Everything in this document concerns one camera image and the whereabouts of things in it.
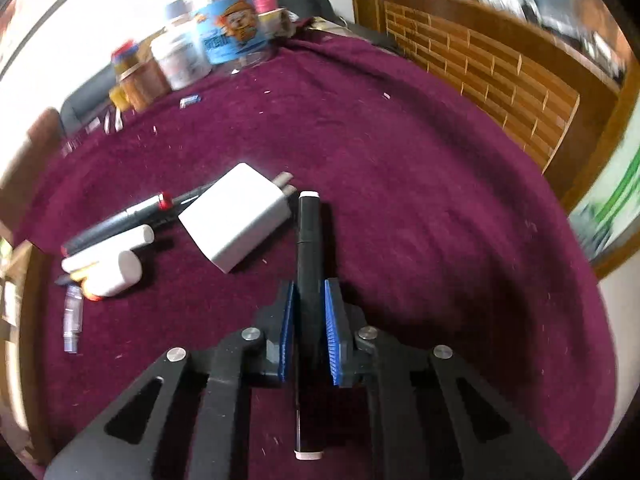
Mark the wooden box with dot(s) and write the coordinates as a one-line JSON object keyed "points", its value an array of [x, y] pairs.
{"points": [[30, 360]]}

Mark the grey marker with red band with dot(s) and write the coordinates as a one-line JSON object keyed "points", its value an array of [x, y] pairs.
{"points": [[120, 215]]}

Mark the brown chair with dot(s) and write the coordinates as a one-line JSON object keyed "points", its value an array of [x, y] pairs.
{"points": [[35, 160]]}

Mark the small blue packet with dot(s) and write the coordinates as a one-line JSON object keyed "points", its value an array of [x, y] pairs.
{"points": [[190, 101]]}

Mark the white charger plug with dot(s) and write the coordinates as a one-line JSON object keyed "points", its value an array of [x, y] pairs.
{"points": [[235, 220]]}

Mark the dark cloth bag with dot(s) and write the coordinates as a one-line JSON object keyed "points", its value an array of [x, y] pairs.
{"points": [[310, 2]]}

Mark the thin white stick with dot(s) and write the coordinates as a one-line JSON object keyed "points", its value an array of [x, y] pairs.
{"points": [[115, 245]]}

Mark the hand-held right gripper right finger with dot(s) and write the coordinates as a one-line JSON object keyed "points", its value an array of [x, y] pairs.
{"points": [[337, 335]]}

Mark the beige paper cup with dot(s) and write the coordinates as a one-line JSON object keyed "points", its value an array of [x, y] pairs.
{"points": [[277, 24]]}

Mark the silvery sachets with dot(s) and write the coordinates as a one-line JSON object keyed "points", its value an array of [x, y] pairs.
{"points": [[114, 121]]}

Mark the green white printed board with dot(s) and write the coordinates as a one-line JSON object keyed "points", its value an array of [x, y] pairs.
{"points": [[610, 205]]}

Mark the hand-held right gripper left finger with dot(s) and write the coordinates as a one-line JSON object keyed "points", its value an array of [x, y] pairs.
{"points": [[287, 330]]}

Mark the black marker with white ends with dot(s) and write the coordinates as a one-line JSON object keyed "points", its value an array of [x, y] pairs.
{"points": [[307, 240]]}

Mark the brown jar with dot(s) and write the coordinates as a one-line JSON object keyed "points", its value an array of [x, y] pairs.
{"points": [[145, 82]]}

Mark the blue labelled jar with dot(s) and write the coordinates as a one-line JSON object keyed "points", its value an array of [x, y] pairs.
{"points": [[232, 27]]}

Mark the wooden brick-pattern partition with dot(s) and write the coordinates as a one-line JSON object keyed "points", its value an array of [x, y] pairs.
{"points": [[500, 75]]}

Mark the white plastic bottle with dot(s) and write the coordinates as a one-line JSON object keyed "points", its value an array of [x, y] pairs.
{"points": [[180, 57]]}

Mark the thick white cylinder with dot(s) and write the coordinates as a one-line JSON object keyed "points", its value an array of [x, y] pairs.
{"points": [[112, 272]]}

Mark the small clear plastic vial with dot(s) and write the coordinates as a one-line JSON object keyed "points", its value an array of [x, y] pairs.
{"points": [[72, 315]]}

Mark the black sofa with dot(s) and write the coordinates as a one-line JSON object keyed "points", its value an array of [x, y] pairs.
{"points": [[85, 100]]}

